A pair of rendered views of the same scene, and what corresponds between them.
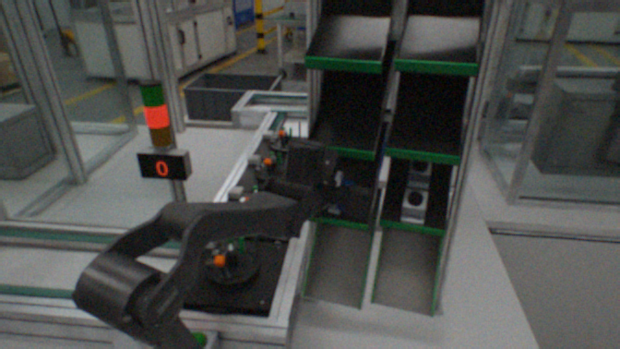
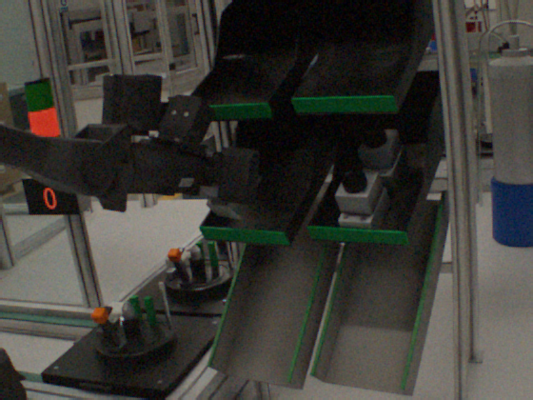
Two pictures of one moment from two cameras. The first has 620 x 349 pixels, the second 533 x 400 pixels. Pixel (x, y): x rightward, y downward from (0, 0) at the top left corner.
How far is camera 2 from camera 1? 40 cm
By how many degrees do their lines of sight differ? 19
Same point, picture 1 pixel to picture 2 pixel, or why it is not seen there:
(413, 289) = (388, 355)
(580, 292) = not seen: outside the picture
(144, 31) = (33, 20)
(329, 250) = (263, 304)
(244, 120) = not seen: hidden behind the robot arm
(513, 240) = not seen: outside the picture
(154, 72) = (43, 68)
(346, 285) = (282, 354)
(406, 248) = (384, 293)
